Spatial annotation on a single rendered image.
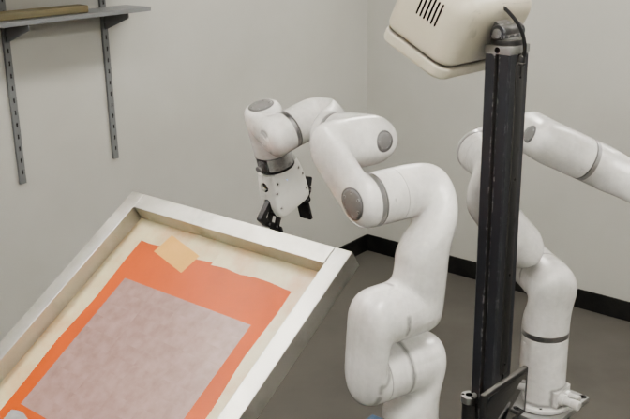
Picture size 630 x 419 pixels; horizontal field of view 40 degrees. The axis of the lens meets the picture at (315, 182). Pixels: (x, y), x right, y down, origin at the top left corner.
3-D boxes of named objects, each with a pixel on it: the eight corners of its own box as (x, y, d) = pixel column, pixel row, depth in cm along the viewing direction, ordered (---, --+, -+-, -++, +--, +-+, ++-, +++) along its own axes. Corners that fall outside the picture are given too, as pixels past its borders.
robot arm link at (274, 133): (310, 109, 161) (270, 130, 156) (322, 157, 166) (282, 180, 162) (264, 91, 172) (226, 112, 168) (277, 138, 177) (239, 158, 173)
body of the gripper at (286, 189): (273, 175, 168) (285, 222, 174) (305, 149, 175) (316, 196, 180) (245, 169, 173) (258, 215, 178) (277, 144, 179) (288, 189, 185)
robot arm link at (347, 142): (444, 216, 136) (369, 235, 128) (365, 199, 154) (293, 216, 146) (439, 113, 133) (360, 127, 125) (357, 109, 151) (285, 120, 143)
